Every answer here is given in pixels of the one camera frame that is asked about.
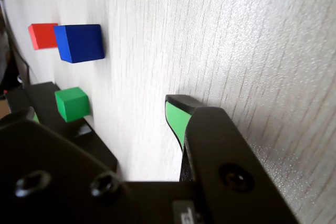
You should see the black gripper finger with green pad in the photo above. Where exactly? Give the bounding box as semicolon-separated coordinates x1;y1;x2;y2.
165;94;301;224

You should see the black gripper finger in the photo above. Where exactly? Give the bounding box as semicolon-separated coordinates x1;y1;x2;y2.
0;106;148;224

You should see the green cube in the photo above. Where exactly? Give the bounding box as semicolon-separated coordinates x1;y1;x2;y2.
54;87;89;123

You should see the blue cube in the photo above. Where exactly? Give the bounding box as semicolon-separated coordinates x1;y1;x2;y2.
54;24;106;64

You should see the red cube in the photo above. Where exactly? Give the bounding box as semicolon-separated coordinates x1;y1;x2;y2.
28;23;59;50

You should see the thick black sleeved cable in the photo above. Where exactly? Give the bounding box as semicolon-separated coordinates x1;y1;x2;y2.
0;0;30;86

